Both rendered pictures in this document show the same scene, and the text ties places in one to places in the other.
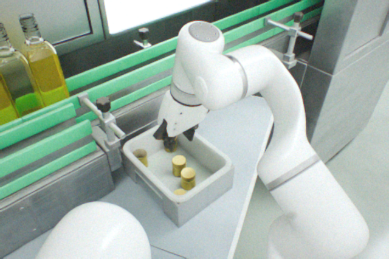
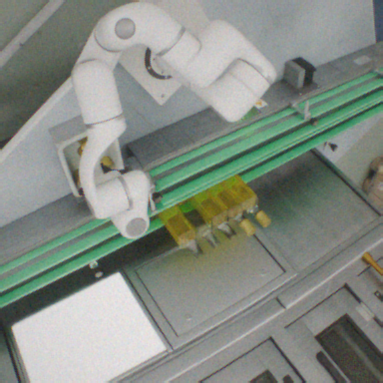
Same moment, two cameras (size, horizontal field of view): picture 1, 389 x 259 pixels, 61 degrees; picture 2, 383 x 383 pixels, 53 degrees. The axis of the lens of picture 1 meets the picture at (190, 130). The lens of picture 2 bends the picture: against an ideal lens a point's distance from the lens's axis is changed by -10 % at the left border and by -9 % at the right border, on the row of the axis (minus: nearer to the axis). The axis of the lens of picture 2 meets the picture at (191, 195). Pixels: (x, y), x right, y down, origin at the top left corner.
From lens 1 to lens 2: 0.71 m
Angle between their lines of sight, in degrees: 49
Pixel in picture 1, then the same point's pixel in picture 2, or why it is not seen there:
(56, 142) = (181, 175)
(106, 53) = (112, 261)
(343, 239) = (107, 71)
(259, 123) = not seen: outside the picture
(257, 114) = not seen: outside the picture
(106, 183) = (136, 148)
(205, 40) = (139, 218)
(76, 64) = (136, 249)
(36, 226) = (181, 127)
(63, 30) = (157, 266)
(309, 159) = (109, 124)
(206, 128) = (36, 191)
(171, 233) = not seen: hidden behind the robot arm
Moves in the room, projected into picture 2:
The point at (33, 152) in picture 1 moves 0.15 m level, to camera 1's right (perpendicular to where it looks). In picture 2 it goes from (193, 169) to (157, 161)
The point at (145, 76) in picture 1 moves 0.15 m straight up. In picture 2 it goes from (103, 231) to (124, 268)
